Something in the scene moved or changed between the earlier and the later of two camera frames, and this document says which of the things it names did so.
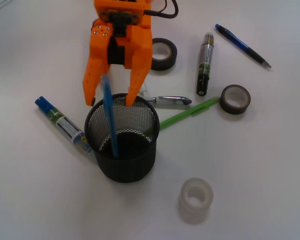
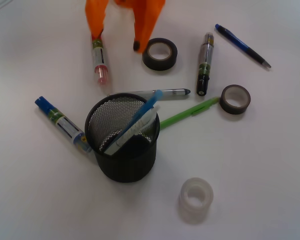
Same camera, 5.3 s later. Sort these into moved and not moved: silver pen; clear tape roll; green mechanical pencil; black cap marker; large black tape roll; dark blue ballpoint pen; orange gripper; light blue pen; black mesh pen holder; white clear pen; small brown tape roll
Moved: light blue pen; orange gripper; silver pen; white clear pen
Not moved: small brown tape roll; black mesh pen holder; clear tape roll; black cap marker; large black tape roll; green mechanical pencil; dark blue ballpoint pen
